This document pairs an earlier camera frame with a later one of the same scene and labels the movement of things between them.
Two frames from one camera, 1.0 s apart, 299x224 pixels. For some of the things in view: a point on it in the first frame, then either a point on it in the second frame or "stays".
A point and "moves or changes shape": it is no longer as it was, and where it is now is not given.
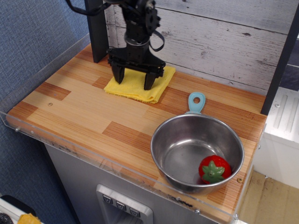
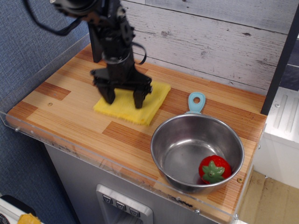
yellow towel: [132, 86] moves or changes shape
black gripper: [136, 57] to [122, 75]
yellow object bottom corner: [28, 218] stays
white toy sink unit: [277, 157] stays
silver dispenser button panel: [118, 208] stays
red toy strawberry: [213, 169] stays
